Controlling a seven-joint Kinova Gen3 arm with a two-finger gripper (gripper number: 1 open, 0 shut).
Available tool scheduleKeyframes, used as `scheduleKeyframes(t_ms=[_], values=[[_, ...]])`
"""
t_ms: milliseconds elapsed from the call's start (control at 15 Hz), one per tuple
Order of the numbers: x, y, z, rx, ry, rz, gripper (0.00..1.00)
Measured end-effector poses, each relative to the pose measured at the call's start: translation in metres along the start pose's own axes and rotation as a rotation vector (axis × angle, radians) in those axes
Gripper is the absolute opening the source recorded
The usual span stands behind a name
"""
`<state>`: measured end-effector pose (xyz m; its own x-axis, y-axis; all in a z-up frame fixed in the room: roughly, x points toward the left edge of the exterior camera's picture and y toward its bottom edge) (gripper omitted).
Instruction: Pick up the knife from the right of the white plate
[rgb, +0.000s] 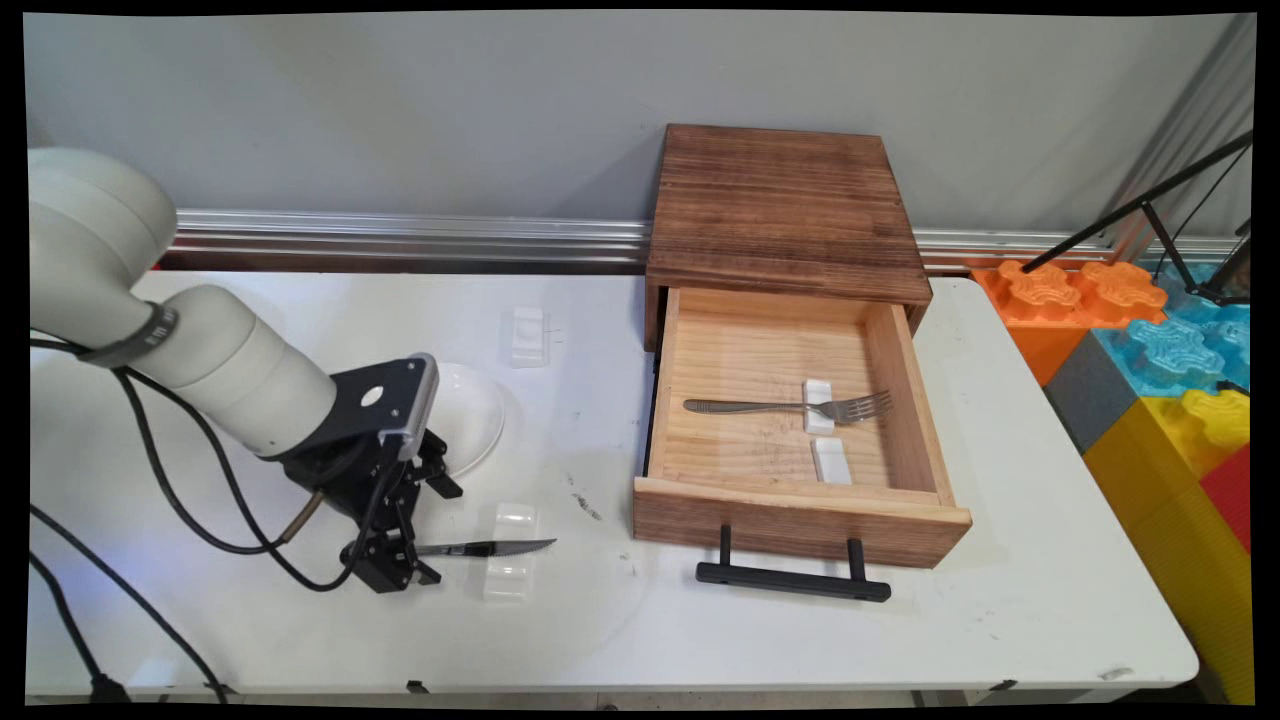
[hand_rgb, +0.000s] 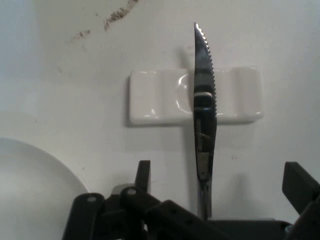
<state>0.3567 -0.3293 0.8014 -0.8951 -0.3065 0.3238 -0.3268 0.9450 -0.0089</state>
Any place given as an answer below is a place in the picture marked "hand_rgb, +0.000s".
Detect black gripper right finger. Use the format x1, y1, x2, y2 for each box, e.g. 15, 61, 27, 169
281, 161, 320, 240

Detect white round plate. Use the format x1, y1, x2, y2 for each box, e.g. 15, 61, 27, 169
0, 136, 92, 240

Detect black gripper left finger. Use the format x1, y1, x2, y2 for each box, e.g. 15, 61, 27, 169
61, 159, 227, 240

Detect silver serrated knife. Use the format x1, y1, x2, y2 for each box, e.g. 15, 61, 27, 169
193, 21, 219, 219

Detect white ceramic cutlery rest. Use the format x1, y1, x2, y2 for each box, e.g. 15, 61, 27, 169
129, 66, 265, 126

